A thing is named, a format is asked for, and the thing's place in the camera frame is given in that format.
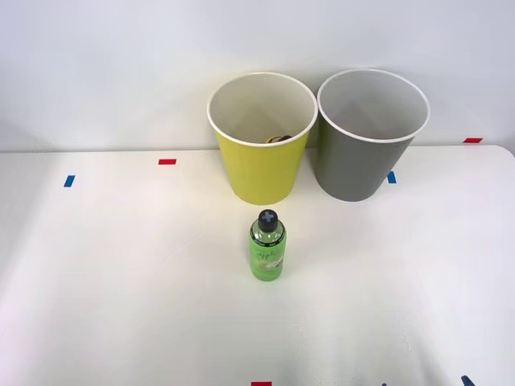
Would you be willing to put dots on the grey plastic waste bin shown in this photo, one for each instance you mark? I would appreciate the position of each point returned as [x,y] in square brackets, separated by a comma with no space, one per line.
[358,169]

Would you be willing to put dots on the yellow label bottle black cap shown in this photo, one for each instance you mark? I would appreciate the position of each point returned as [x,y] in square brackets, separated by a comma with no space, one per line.
[277,139]

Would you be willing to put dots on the yellow-green plastic waste bin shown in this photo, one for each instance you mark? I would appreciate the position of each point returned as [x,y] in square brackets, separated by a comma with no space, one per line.
[261,173]

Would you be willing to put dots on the green label bottle black cap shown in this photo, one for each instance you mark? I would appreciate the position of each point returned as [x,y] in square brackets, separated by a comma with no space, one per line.
[267,253]

